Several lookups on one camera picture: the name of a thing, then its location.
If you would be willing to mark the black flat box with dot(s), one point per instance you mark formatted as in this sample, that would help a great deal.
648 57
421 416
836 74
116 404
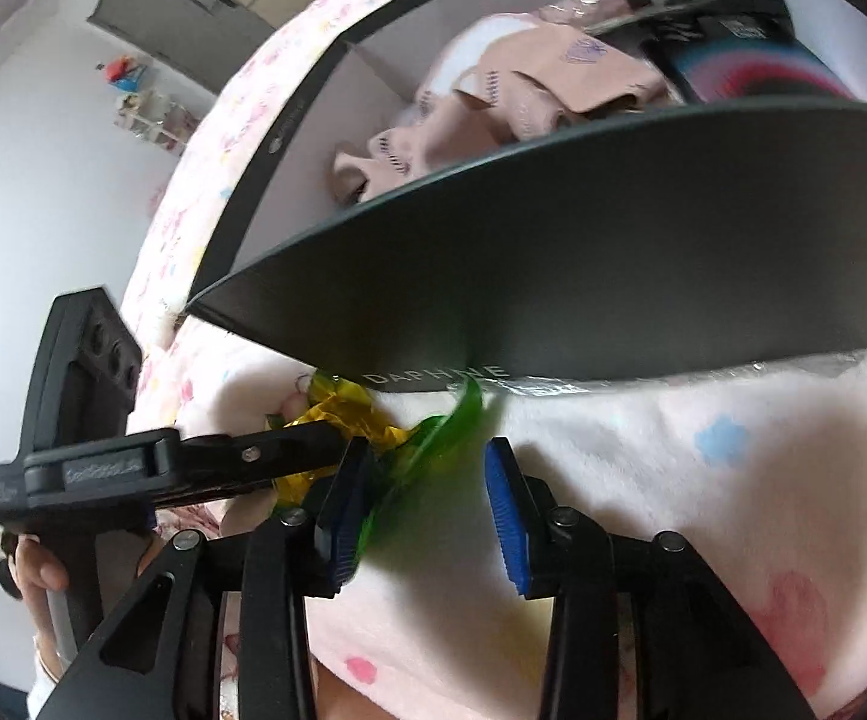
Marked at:
718 0

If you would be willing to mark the black cardboard box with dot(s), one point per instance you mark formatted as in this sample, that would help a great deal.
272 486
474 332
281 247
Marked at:
591 240

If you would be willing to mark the black box with pink circle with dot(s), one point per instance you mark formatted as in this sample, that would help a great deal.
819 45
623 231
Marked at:
741 64

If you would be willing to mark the grey door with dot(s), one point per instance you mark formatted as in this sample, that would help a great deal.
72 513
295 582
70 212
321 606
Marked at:
163 7

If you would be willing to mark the beige cloth pouch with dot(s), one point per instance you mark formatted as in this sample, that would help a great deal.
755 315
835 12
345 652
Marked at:
576 75

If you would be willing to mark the red blue toy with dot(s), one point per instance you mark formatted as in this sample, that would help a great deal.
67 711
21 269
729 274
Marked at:
126 71

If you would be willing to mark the yellow green snack wrapper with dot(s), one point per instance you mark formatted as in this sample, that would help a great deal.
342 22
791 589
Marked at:
448 427

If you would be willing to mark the person's left hand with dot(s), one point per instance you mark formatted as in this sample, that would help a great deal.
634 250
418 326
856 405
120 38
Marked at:
39 566

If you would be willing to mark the pink printed blanket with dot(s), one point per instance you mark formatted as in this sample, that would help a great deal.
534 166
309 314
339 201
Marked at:
741 480

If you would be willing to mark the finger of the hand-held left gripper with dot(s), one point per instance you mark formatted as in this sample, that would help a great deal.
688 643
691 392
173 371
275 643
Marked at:
208 493
253 454

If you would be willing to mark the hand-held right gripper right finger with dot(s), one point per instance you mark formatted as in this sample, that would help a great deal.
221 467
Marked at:
508 517

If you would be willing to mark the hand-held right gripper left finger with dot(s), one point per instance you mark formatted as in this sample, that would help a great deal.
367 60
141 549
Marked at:
343 525

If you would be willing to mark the white shelf rack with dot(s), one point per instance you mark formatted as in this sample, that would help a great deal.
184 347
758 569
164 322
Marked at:
152 116

